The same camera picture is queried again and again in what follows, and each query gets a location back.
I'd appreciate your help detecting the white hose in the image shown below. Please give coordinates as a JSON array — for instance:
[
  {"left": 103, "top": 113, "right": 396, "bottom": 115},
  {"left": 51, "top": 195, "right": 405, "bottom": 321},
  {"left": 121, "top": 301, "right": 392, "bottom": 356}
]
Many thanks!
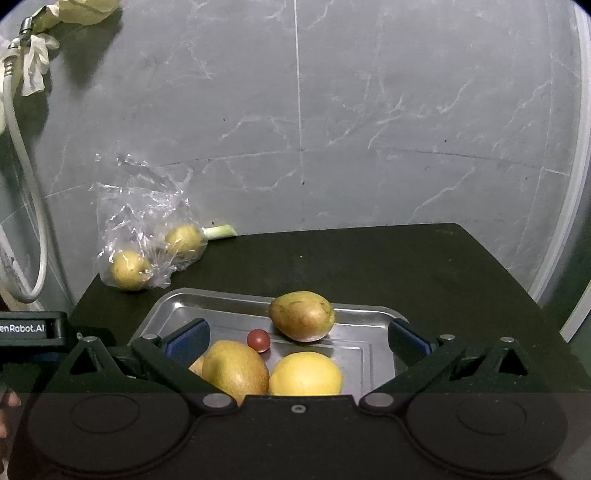
[{"left": 0, "top": 36, "right": 50, "bottom": 304}]

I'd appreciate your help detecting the cream rubber glove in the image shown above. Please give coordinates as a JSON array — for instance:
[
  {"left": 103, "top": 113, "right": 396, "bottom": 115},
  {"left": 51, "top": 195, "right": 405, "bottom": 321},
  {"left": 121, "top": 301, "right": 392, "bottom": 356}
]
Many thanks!
[{"left": 0, "top": 33, "right": 59, "bottom": 133}]

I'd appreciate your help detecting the clear plastic bag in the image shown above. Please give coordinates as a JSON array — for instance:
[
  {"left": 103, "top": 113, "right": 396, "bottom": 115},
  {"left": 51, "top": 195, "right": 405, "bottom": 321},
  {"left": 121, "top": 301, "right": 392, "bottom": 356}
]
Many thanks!
[{"left": 91, "top": 155, "right": 206, "bottom": 290}]

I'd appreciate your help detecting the small red cherry tomato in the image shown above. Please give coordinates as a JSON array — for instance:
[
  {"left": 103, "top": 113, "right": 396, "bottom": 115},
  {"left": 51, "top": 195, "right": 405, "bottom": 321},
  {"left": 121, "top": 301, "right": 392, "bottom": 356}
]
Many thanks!
[{"left": 246, "top": 329, "right": 270, "bottom": 354}]

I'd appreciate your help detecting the yellow cloth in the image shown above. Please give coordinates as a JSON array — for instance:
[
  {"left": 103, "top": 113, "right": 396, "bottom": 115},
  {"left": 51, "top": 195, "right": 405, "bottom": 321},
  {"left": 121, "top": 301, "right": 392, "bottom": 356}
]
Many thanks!
[{"left": 33, "top": 0, "right": 120, "bottom": 33}]

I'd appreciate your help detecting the yellow round lemon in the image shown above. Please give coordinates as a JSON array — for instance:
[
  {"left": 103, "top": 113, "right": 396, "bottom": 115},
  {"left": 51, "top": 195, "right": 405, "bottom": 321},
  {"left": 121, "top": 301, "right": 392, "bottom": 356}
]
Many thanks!
[{"left": 269, "top": 352, "right": 344, "bottom": 396}]

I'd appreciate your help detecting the green onion stalk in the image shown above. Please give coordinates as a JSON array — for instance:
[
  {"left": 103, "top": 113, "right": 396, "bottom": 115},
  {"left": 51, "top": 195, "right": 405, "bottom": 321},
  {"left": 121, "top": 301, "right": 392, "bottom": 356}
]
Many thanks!
[{"left": 202, "top": 224, "right": 238, "bottom": 241}]

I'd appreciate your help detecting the yellow fruit in bag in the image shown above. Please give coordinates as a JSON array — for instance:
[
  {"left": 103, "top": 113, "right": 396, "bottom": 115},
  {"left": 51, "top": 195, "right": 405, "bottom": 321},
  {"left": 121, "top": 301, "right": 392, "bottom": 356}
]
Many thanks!
[
  {"left": 111, "top": 250, "right": 152, "bottom": 290},
  {"left": 165, "top": 224, "right": 207, "bottom": 259}
]

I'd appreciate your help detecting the stainless steel tray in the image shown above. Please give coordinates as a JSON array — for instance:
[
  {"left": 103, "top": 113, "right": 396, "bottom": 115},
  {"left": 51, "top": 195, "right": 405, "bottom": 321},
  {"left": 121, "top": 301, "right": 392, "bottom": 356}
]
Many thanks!
[{"left": 132, "top": 288, "right": 407, "bottom": 399}]

